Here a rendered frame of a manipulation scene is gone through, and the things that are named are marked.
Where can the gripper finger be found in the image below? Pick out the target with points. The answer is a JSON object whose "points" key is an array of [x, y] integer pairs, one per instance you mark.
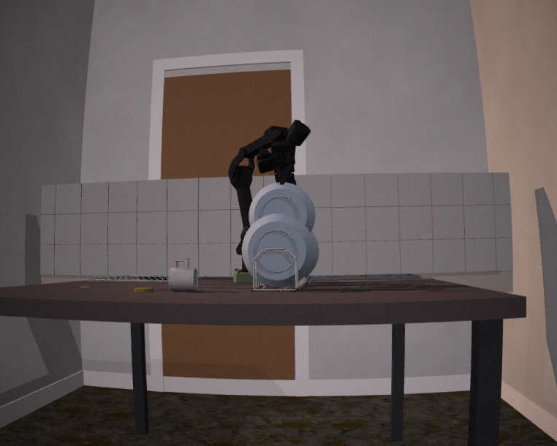
{"points": [[290, 178], [284, 168]]}

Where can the white tiled splashback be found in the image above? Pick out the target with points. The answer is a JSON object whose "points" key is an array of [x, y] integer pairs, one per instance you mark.
{"points": [[454, 227]]}

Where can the grey mug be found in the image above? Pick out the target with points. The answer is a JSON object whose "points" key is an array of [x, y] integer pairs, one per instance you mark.
{"points": [[183, 279]]}

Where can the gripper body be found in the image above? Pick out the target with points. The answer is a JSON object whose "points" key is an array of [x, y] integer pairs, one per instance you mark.
{"points": [[279, 147]]}

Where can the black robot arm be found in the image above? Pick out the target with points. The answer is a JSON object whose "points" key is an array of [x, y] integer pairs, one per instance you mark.
{"points": [[241, 176]]}

